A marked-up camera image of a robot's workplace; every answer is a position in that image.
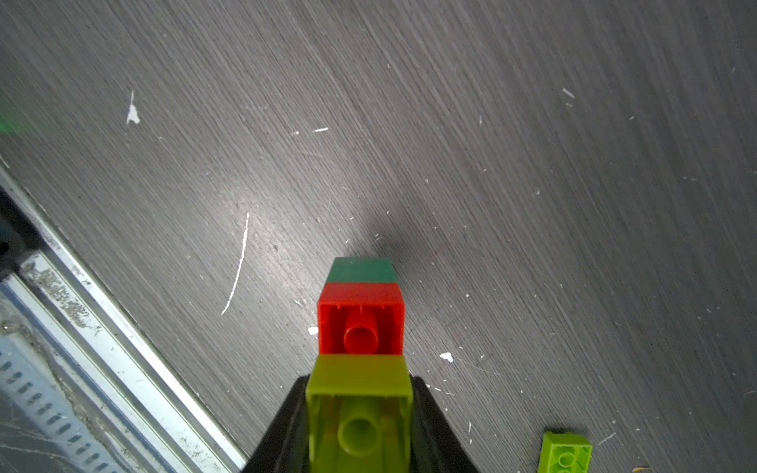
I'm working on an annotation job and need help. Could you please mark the lime square brick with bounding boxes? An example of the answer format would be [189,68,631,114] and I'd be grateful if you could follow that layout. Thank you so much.
[306,355,414,473]

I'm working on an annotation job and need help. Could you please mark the red lego brick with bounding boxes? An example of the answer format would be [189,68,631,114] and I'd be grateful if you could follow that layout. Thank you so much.
[317,283,405,356]

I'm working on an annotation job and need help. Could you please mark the lime long lego brick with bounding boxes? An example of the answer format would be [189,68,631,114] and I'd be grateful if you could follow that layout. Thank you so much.
[537,431,593,473]

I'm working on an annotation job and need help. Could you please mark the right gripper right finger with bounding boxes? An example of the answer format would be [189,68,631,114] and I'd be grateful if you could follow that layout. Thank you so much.
[409,376,478,473]

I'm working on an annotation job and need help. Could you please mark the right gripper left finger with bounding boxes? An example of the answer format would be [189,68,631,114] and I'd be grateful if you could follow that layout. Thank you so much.
[241,376,310,473]

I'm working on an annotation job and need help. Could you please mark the dark green long lego brick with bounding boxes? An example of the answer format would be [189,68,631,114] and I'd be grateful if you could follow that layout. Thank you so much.
[326,257,397,284]

